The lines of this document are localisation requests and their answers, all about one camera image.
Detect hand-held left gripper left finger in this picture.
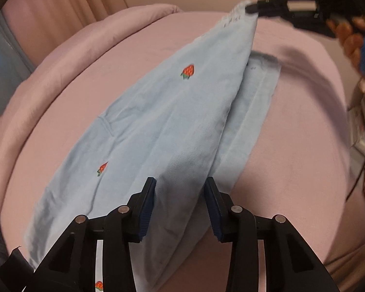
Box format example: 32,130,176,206
24,176,157,292

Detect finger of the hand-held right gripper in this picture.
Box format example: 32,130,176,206
245,0,289,17

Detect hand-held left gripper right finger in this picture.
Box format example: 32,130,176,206
203,176,341,292

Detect light blue denim shorts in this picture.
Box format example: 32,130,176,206
24,0,282,292

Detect person's right hand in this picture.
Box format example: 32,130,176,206
326,15,365,69

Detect pink bed sheet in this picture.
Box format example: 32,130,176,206
0,4,355,292

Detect cluttered shelf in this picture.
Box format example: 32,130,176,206
346,77,365,159

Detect pink folded duvet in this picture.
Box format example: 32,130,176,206
0,3,183,171

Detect beige curtain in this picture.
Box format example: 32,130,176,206
3,0,134,67

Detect black flat strap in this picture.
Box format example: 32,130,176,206
0,246,35,280

